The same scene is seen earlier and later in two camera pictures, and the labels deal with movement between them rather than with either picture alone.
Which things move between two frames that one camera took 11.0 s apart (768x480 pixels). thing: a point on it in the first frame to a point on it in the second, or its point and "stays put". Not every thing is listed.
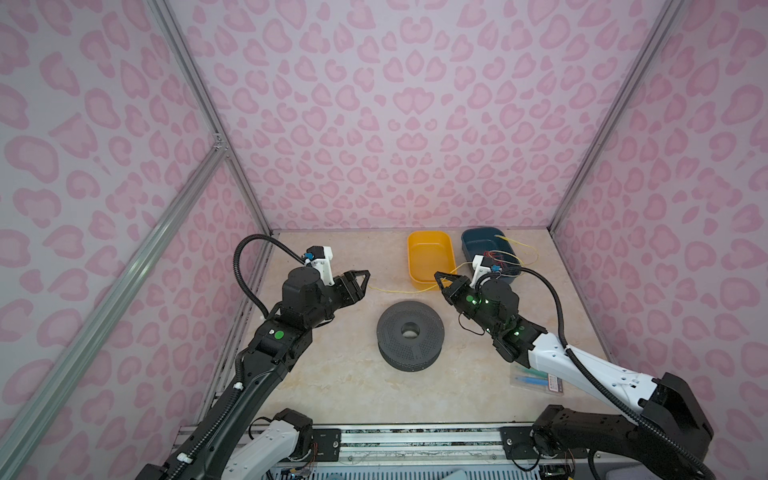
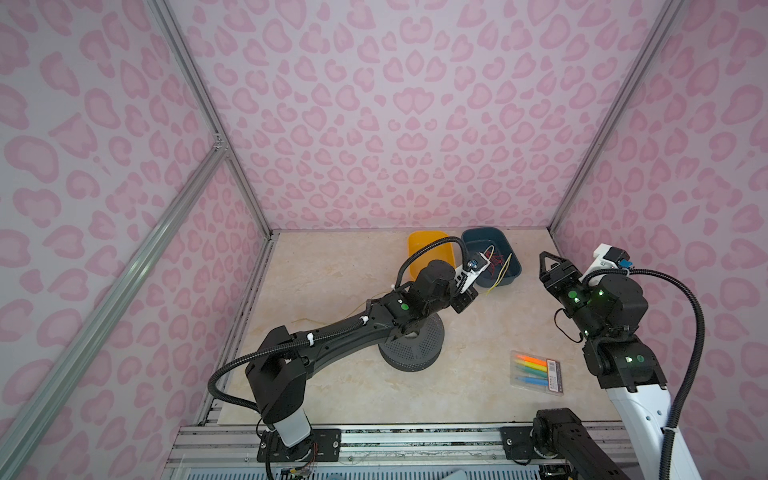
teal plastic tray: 494,249 stays put
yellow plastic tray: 430,252 stays put
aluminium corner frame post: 170,28 stays put
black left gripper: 348,287 to 465,298
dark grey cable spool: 410,354 stays put
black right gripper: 455,290 to 554,284
